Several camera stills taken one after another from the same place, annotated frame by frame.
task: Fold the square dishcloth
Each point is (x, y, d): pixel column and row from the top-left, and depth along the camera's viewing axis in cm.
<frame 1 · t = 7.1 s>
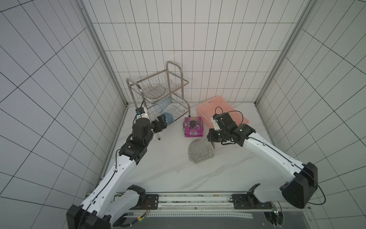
left hand: (157, 120, 76), fingers open
right hand: (201, 137, 78), fingers closed
grey striped square dishcloth: (200, 150, 86), point 8 cm above the table
pink plastic basket: (216, 105, 119), on the table
purple snack packet: (193, 126, 100), point 6 cm above the table
metal two-tier dish rack: (172, 78, 103), point 26 cm above the table
blue bowl: (169, 118, 102), point 8 cm above the table
clear blue plastic cup: (160, 106, 116), point 4 cm above the table
round metal strainer plate: (154, 91, 92), point 27 cm above the table

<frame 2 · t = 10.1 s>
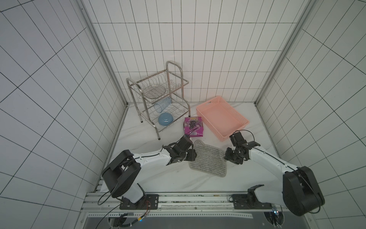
left hand: (190, 157, 86), fingers open
right hand: (221, 157, 87), fingers open
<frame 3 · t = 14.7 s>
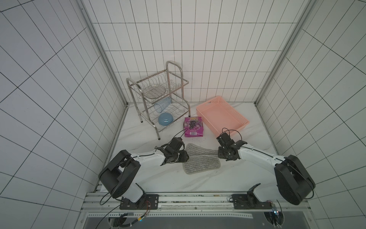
left hand: (183, 160, 88), fingers open
right hand: (217, 153, 90), fingers open
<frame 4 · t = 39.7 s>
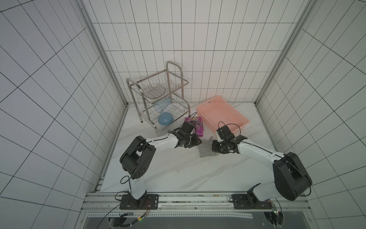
left hand: (198, 144, 89), fingers open
right hand: (207, 148, 88), fingers closed
